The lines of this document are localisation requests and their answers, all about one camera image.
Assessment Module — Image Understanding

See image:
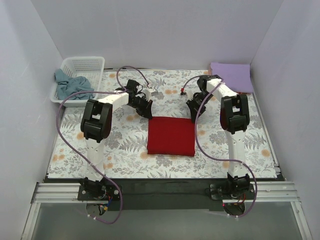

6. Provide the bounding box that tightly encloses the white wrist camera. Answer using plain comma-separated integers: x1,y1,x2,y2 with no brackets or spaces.
142,88,158,98
180,88,187,96

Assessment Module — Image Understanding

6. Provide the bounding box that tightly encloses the floral tablecloth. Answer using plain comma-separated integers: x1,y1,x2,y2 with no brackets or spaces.
47,70,277,179

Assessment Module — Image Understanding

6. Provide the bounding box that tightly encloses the red t shirt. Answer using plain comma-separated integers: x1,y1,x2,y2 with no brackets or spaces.
146,116,195,157

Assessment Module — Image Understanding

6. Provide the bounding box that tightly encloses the white plastic basket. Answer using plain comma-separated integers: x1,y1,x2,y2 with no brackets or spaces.
50,56,105,107

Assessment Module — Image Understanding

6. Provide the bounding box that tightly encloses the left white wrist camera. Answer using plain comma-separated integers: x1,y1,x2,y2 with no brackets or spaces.
142,88,158,98

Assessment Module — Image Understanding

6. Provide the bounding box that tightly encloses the purple cable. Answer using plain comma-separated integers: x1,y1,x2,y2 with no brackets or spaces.
56,65,152,225
180,74,258,219

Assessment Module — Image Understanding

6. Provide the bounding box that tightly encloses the folded purple t shirt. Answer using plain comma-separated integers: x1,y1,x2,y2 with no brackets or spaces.
209,62,254,94

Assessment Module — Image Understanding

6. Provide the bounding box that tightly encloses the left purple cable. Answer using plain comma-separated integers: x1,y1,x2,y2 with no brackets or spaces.
56,65,152,225

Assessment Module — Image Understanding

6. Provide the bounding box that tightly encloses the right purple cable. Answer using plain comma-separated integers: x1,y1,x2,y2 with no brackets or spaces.
180,74,258,219

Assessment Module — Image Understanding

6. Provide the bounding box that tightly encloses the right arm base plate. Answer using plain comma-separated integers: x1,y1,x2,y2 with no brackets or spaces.
208,182,255,201

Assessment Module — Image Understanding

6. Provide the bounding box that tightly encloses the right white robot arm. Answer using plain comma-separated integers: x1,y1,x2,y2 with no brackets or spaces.
186,75,250,199

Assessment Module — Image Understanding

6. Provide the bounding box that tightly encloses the aluminium rail frame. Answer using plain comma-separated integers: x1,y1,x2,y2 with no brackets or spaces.
22,179,312,240

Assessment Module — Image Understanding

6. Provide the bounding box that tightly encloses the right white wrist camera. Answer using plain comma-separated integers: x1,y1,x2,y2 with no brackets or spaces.
180,88,187,96

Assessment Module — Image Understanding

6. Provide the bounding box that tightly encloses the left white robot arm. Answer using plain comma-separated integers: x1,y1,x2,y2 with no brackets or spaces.
80,79,156,200

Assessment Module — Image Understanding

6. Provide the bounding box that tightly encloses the blue-grey t shirt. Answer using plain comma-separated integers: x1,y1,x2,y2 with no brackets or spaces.
54,69,94,100

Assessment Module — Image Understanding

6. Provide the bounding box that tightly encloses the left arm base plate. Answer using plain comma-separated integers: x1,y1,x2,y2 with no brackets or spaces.
77,184,120,201

